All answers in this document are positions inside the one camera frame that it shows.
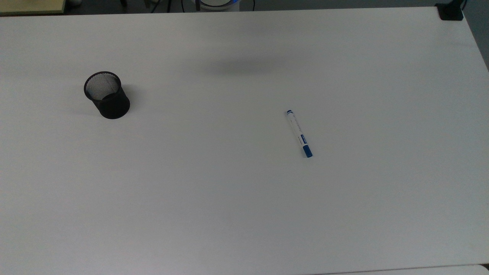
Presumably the white marker with blue cap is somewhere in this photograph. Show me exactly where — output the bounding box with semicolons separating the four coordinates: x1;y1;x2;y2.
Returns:
286;110;313;158

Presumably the yellowish wooden board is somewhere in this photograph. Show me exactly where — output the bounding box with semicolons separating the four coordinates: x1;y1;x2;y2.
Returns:
0;0;66;16

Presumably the black table clamp block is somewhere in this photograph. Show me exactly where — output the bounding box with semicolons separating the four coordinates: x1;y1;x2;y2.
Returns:
436;2;465;21

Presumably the black mesh pen cup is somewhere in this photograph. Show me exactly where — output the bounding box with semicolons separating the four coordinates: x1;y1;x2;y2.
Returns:
84;71;131;120

